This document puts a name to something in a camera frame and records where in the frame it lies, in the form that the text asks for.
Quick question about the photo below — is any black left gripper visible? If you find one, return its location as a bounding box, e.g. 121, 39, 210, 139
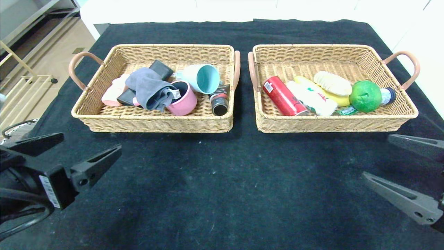
0, 132, 122, 215

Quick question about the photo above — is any grey towel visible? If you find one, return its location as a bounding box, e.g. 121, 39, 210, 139
125, 67, 182, 112

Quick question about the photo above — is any pink saucepan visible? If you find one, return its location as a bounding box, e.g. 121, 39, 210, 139
133, 80, 198, 116

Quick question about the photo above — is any light blue mug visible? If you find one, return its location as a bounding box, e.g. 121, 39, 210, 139
174, 64, 221, 95

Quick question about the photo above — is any red soda can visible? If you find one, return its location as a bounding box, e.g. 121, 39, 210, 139
263, 76, 310, 117

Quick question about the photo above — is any striped bread loaf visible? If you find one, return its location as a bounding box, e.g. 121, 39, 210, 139
314, 71, 353, 97

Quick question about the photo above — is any green lime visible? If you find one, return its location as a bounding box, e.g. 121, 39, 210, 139
349, 80, 382, 113

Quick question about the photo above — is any small pink bottle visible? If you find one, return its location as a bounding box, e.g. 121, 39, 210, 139
102, 74, 130, 107

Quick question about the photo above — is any light wooden rack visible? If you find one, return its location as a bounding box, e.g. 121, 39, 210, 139
0, 40, 58, 125

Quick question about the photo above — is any black leather case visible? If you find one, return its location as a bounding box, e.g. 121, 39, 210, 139
116, 60, 174, 107

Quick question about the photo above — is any grey metal shelf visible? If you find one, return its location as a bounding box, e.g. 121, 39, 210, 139
0, 0, 82, 49

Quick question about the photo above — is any black cosmetic tube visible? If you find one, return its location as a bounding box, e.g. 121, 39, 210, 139
209, 84, 231, 116

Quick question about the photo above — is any black tablecloth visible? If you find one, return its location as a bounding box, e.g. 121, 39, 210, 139
0, 19, 444, 250

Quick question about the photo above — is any white yogurt drink bottle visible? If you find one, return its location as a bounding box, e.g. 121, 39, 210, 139
286, 81, 338, 116

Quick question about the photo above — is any yellow banana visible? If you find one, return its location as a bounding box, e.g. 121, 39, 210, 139
294, 76, 351, 107

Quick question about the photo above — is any small green packet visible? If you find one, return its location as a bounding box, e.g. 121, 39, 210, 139
333, 105, 359, 116

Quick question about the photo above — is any clear bottle with dark cap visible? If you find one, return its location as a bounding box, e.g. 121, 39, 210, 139
380, 87, 396, 106

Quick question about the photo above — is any round wire mesh object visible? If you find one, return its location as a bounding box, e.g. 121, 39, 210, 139
0, 119, 39, 144

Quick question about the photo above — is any black left camera cable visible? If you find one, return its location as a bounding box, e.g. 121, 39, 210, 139
0, 187, 55, 241

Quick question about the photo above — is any wicker basket with pink handles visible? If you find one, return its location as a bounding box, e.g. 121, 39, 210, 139
68, 44, 241, 133
248, 44, 420, 133

